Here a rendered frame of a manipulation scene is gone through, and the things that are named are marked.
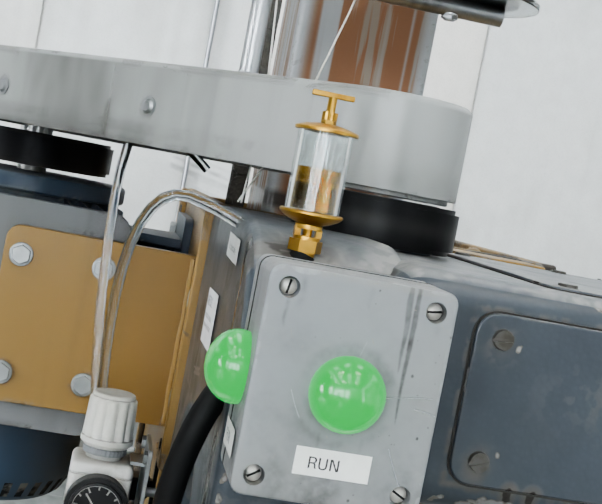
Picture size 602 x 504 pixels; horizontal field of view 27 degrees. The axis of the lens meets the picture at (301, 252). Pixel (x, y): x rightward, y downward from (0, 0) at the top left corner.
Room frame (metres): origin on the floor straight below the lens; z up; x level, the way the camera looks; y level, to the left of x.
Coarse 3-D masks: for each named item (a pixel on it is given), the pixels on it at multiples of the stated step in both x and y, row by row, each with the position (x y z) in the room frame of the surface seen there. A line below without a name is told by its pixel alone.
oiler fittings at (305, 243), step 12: (324, 96) 0.56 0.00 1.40; (336, 96) 0.56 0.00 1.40; (348, 96) 0.56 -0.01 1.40; (324, 120) 0.56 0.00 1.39; (336, 120) 0.56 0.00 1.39; (336, 132) 0.54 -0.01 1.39; (348, 132) 0.55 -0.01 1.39; (288, 216) 0.55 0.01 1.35; (300, 216) 0.55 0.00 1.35; (312, 216) 0.54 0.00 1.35; (324, 216) 0.54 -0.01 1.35; (336, 216) 0.55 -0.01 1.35; (300, 228) 0.55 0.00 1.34; (312, 228) 0.55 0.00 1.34; (300, 240) 0.55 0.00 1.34; (312, 240) 0.55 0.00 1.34; (312, 252) 0.55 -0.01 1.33
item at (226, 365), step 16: (224, 336) 0.49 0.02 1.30; (240, 336) 0.48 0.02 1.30; (208, 352) 0.49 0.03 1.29; (224, 352) 0.48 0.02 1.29; (240, 352) 0.48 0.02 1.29; (208, 368) 0.48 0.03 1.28; (224, 368) 0.48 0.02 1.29; (240, 368) 0.48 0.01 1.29; (208, 384) 0.49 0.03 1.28; (224, 384) 0.48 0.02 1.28; (240, 384) 0.48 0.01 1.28; (224, 400) 0.49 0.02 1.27; (240, 400) 0.48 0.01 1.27
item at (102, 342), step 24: (120, 168) 0.79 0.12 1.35; (120, 192) 0.78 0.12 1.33; (168, 192) 0.62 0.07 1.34; (192, 192) 0.62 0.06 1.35; (144, 216) 0.64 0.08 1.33; (240, 216) 0.61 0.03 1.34; (120, 264) 0.67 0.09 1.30; (120, 288) 0.69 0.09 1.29; (96, 312) 0.77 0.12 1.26; (96, 336) 0.77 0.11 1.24; (96, 360) 0.77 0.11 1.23; (96, 384) 0.76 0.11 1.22
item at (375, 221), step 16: (352, 192) 0.65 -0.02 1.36; (352, 208) 0.64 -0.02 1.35; (368, 208) 0.64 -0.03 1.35; (384, 208) 0.64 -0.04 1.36; (400, 208) 0.64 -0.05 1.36; (416, 208) 0.65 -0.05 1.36; (432, 208) 0.65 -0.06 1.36; (336, 224) 0.65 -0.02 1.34; (352, 224) 0.64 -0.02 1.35; (368, 224) 0.64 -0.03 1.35; (384, 224) 0.64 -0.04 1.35; (400, 224) 0.64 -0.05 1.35; (416, 224) 0.65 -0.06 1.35; (432, 224) 0.65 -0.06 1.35; (448, 224) 0.66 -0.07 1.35; (384, 240) 0.64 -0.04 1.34; (400, 240) 0.64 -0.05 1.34; (416, 240) 0.65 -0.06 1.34; (432, 240) 0.65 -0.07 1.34; (448, 240) 0.66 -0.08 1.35
